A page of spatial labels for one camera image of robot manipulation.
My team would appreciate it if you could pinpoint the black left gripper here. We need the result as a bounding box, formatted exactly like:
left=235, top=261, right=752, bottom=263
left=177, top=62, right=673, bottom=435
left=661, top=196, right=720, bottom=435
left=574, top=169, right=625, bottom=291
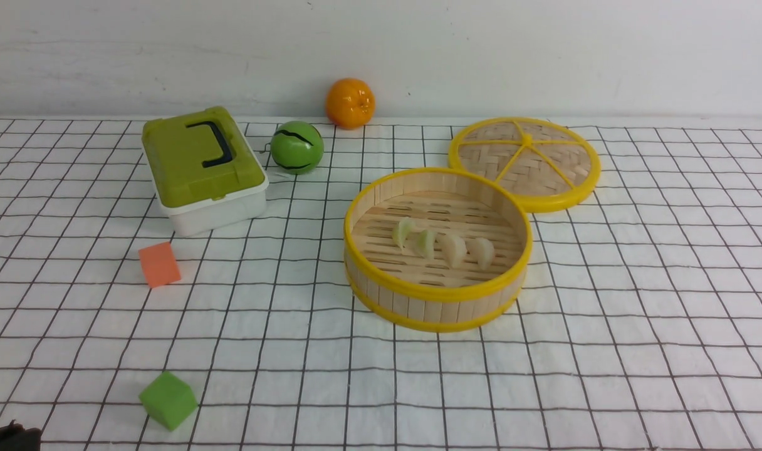
left=0, top=422, right=42, bottom=451

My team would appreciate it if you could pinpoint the pale green dumpling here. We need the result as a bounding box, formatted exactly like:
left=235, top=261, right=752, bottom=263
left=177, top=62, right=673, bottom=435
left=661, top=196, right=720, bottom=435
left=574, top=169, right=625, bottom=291
left=392, top=217, right=416, bottom=251
left=414, top=229, right=437, bottom=260

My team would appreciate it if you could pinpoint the white dumpling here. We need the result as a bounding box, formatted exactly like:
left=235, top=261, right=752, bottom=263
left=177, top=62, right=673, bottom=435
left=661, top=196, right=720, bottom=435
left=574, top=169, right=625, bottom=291
left=466, top=237, right=496, bottom=271
left=437, top=234, right=467, bottom=269

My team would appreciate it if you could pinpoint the bamboo steamer tray yellow rim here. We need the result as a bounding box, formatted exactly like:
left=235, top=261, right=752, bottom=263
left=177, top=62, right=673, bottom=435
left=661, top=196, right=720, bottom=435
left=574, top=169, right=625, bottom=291
left=343, top=167, right=533, bottom=332

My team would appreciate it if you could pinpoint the bamboo steamer lid yellow rim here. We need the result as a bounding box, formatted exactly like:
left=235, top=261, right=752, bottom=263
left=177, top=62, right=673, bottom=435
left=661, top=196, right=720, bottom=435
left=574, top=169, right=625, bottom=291
left=449, top=117, right=602, bottom=214

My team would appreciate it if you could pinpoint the green foam cube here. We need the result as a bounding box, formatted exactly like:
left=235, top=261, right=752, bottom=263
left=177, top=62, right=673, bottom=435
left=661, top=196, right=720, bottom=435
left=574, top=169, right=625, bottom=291
left=138, top=371, right=199, bottom=431

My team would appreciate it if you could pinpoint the orange foam cube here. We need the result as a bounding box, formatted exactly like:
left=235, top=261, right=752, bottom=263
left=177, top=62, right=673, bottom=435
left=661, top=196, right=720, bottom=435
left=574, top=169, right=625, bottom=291
left=138, top=242, right=182, bottom=289

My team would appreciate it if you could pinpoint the green lidded white box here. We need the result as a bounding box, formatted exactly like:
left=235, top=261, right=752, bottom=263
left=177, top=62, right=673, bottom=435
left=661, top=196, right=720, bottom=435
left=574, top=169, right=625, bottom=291
left=142, top=106, right=269, bottom=237

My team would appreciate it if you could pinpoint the green toy ball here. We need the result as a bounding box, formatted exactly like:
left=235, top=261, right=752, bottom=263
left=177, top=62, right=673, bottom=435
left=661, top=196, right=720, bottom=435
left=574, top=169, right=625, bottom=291
left=270, top=120, right=324, bottom=174

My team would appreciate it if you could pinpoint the orange fruit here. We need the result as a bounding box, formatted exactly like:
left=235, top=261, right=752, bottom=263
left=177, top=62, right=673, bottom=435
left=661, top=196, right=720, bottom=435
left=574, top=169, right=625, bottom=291
left=325, top=78, right=376, bottom=130

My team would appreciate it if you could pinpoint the white grid tablecloth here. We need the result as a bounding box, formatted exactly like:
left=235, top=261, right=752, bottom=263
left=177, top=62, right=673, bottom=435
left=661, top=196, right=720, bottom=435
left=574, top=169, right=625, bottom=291
left=0, top=117, right=762, bottom=450

